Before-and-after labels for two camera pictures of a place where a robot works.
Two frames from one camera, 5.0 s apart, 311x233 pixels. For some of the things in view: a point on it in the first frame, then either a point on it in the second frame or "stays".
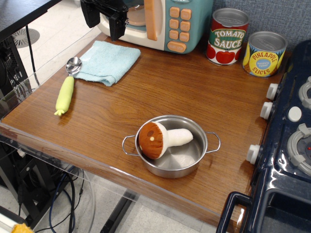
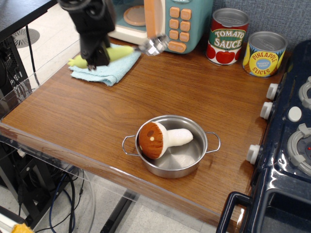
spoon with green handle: [73, 65] → [150, 46]
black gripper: [114, 10] → [95, 19]
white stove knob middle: [266, 110] stays
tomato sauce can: [227, 36] stays
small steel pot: [172, 146] stays
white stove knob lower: [252, 153] stays
